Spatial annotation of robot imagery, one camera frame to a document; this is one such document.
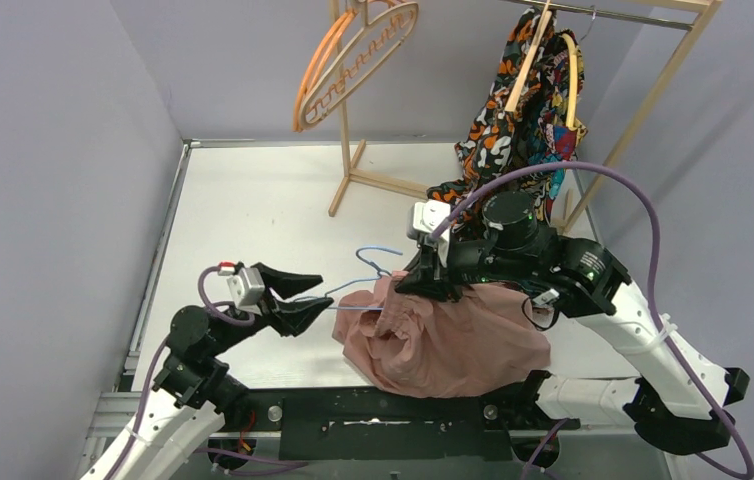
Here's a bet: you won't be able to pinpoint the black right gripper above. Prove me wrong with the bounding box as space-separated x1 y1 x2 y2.
396 231 533 301

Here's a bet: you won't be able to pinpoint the blue wire hanger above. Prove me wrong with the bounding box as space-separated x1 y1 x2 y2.
295 244 404 311

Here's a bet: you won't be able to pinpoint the pink shorts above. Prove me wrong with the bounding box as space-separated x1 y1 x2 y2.
332 271 551 398

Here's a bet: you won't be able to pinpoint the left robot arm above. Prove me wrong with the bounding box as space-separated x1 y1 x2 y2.
82 262 333 479

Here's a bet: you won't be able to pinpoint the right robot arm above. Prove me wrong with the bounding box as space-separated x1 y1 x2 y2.
397 191 750 456

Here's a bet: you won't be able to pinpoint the orange camouflage shorts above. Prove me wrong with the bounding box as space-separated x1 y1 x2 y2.
426 8 543 205

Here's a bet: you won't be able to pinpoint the colourful comic print shorts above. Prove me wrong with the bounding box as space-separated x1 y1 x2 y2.
496 26 588 230

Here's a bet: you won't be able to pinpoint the curved wooden hanger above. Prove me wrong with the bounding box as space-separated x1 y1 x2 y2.
561 33 579 130

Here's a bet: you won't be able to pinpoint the beige notched wooden hanger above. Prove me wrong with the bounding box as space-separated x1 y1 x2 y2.
299 0 420 130

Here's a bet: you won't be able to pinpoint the straight wooden hanger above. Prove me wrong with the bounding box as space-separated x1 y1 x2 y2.
504 0 552 113

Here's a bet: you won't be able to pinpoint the orange plastic hanger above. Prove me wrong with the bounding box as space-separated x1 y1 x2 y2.
292 0 392 134

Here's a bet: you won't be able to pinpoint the wooden clothes rack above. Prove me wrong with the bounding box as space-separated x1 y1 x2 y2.
327 0 724 233

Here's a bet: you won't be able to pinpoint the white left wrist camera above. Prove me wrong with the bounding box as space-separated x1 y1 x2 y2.
217 262 266 314

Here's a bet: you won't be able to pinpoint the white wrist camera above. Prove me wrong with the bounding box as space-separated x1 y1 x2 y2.
217 262 266 314
406 200 451 267

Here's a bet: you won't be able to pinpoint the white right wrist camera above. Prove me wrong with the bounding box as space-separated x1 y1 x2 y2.
406 200 451 267

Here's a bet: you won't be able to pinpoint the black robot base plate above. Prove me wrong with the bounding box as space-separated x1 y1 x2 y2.
207 383 556 461

